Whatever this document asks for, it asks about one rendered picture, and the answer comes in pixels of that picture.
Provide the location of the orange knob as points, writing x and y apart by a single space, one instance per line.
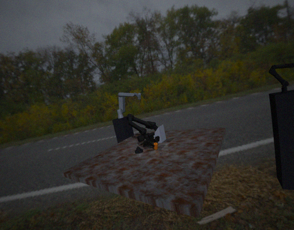
155 146

